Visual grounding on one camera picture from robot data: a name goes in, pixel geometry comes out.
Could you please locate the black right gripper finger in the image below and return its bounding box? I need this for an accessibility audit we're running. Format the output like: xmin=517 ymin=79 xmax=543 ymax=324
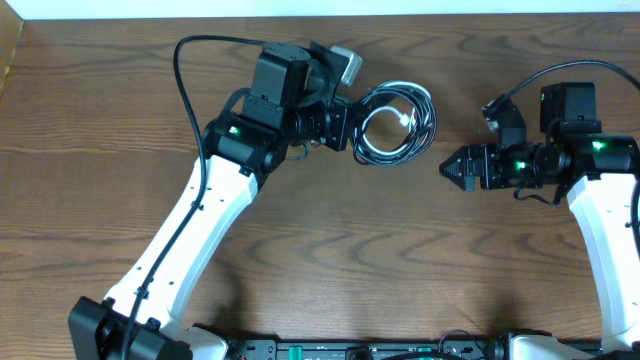
xmin=439 ymin=145 xmax=468 ymax=171
xmin=440 ymin=169 xmax=475 ymax=192

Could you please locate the white cable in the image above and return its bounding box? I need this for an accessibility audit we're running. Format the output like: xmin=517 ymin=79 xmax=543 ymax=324
xmin=360 ymin=80 xmax=432 ymax=157

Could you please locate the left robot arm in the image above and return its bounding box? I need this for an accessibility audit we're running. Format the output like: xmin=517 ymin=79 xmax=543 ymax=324
xmin=68 ymin=42 xmax=362 ymax=359

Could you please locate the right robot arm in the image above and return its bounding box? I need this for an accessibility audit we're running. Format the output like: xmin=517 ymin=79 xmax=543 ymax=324
xmin=439 ymin=82 xmax=639 ymax=359

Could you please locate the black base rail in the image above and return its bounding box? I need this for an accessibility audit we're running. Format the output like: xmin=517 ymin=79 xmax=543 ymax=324
xmin=189 ymin=327 xmax=606 ymax=360

